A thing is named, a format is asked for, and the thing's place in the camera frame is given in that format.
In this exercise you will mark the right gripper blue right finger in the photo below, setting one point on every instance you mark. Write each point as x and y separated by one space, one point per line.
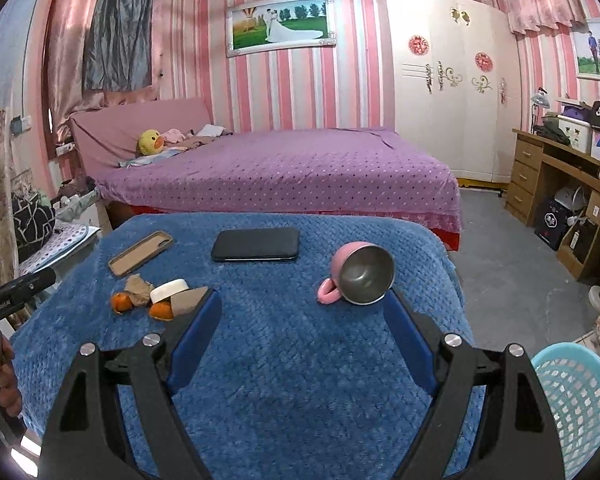
516 436

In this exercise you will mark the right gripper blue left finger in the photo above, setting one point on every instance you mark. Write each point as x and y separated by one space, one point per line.
85 435

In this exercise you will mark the small orange tangerine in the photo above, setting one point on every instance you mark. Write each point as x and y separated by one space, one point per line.
121 302

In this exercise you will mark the orange peel piece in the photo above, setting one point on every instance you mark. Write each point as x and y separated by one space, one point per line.
161 311

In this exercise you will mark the cardboard tube roll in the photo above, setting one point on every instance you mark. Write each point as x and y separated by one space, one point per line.
187 300

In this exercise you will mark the brown paper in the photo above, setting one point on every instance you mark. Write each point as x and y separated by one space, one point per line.
138 290

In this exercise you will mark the light blue trash basket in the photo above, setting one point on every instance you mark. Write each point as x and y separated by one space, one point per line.
569 374

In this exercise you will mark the person left hand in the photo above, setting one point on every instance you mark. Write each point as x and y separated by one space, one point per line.
10 396

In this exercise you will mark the black white patterned bag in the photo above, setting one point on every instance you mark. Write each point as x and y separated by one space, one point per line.
34 224

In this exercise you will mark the dotted cloth side table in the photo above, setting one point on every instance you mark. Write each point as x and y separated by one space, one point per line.
70 244

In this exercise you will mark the tan phone case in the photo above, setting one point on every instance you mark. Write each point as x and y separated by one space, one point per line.
137 255

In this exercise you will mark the pink bed headboard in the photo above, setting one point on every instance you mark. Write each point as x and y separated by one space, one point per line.
104 137

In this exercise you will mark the wooden desk with drawers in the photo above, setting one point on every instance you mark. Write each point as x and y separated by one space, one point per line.
541 168

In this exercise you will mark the blue fleece table blanket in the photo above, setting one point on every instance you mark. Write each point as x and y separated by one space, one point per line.
287 389

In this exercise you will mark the yellow duck plush toy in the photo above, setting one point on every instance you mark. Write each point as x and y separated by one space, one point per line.
150 142

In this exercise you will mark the pink metal mug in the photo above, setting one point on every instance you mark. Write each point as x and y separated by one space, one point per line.
361 273

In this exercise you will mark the black smartphone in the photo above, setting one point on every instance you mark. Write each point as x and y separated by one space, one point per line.
277 244

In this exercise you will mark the purple polka dot bed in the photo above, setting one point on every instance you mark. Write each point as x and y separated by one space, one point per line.
358 171

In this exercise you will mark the pink curtain with grey cloth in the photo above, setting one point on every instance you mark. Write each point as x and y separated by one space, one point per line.
100 53

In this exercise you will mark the desk lamp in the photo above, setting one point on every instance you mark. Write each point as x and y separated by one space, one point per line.
540 104

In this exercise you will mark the white wardrobe with decals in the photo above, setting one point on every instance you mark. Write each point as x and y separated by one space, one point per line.
457 84

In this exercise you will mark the small framed couple photo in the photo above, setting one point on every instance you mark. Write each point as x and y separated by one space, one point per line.
586 41

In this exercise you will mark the framed wedding photo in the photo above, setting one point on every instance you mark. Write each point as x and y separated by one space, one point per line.
269 25

